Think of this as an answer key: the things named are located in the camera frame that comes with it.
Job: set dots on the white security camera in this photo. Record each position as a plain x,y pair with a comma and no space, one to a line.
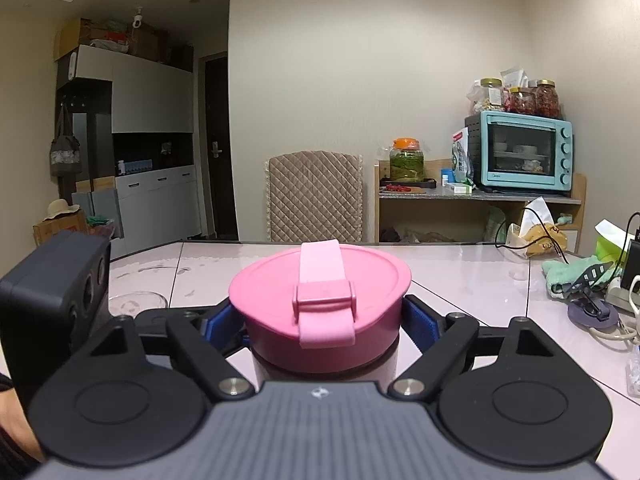
138,17

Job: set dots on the cardboard box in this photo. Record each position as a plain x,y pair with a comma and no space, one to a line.
55,232

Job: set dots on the white flat box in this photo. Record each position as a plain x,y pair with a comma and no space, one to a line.
459,188

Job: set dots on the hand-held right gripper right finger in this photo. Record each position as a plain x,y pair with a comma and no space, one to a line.
419,321

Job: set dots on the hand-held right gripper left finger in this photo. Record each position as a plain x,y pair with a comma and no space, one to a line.
222,327

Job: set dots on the black tray with chillies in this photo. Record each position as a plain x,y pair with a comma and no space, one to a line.
405,187

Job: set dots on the white power strip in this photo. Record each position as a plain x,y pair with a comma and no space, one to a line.
622,297

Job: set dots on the black charger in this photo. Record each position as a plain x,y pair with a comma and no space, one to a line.
636,255

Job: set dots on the tall jar with red contents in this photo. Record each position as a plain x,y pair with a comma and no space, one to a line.
546,100

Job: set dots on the jar with beige contents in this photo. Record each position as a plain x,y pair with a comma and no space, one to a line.
492,95

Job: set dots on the green tissue box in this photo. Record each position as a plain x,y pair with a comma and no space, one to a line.
612,242

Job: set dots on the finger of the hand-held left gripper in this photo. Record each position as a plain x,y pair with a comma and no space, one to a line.
150,318

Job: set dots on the small jar with red contents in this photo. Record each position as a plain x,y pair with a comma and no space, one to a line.
521,101

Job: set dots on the teal toaster oven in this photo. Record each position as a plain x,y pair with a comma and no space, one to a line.
520,152

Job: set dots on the straw hat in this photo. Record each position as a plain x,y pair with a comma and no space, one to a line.
60,208

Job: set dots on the boxes on cabinet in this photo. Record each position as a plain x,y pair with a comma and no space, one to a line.
120,40

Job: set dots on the black phone stand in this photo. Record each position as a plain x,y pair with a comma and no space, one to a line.
592,305

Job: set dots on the patterned chair back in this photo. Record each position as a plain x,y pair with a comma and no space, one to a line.
315,195

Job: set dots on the dark door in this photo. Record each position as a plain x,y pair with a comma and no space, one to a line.
220,150

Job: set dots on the green and white packet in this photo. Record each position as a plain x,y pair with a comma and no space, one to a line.
461,157

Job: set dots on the white and grey cabinet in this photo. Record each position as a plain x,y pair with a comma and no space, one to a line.
150,125

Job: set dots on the white paper bag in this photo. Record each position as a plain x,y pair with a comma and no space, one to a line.
515,79

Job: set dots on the grey hanging bag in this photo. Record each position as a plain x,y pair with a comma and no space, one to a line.
65,152

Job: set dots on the pickle jar with orange lid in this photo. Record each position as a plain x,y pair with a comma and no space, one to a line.
406,162

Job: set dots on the green towel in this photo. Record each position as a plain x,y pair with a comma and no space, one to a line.
565,272

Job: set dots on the yellow plastic bag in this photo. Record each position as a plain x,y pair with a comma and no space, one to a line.
537,232

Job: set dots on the person's left forearm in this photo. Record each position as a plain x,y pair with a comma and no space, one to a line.
17,425

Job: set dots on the pink bottle cap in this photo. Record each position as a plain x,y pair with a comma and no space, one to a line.
270,285

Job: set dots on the wooden shelf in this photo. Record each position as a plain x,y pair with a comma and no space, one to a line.
500,201

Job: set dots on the clear dimpled glass cup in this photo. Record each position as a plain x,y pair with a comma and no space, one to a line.
137,301

